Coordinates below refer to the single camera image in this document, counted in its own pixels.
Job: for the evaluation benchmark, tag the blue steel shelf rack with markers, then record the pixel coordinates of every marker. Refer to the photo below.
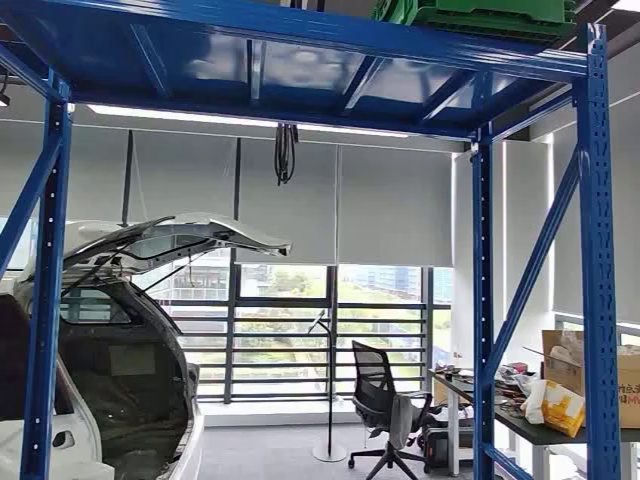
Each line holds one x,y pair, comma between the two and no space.
598,265

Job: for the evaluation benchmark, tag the yellow white package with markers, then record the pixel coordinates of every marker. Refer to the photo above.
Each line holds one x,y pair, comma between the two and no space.
562,407

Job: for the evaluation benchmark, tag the long ceiling light strip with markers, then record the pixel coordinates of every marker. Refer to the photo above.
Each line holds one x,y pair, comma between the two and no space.
200,118

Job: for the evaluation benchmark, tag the black floor lamp stand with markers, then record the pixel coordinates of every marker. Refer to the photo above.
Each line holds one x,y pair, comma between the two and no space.
330,397

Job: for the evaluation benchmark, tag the black equipment case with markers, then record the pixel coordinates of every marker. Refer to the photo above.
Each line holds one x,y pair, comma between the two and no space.
440,447

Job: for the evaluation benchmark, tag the open brown cardboard box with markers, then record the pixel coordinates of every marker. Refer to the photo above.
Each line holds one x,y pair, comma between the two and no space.
564,371

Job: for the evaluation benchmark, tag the white car body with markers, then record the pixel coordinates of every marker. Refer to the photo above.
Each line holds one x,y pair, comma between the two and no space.
225,233

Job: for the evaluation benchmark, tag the dark window railing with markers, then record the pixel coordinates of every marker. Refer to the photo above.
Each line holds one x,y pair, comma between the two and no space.
230,344

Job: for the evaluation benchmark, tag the grey garment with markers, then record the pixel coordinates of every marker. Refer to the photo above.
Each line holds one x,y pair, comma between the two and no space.
400,420

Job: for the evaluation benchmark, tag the black mesh office chair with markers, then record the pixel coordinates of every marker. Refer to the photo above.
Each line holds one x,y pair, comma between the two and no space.
372,391

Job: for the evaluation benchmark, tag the grey roller blind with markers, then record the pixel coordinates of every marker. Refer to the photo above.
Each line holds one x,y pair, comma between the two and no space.
395,205
631,232
175,185

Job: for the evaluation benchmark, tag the white plastic bag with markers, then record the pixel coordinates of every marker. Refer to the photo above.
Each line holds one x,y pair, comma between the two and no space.
533,404

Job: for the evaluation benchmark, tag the green plastic crate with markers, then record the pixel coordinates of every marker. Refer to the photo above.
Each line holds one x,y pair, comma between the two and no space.
475,20

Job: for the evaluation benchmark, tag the black top desk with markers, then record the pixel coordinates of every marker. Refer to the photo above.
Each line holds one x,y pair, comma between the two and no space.
510,420

